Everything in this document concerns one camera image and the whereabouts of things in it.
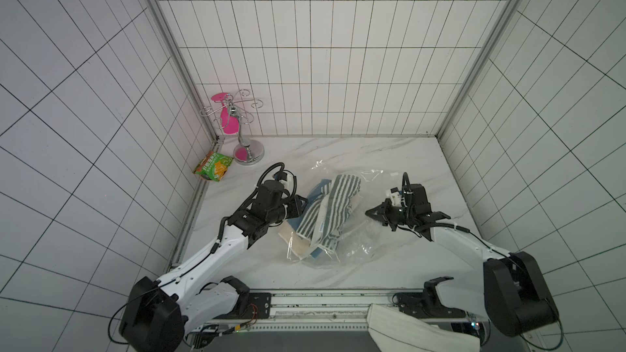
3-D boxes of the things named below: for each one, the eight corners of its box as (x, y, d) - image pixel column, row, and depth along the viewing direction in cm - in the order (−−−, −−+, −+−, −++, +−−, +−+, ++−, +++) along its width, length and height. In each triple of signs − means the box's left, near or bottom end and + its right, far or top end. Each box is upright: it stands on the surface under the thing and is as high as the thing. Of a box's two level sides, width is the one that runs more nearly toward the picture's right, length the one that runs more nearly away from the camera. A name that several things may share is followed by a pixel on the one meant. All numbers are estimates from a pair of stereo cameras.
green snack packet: (200, 179, 105) (192, 168, 98) (214, 162, 111) (208, 150, 105) (222, 187, 102) (215, 176, 96) (235, 168, 109) (230, 156, 102)
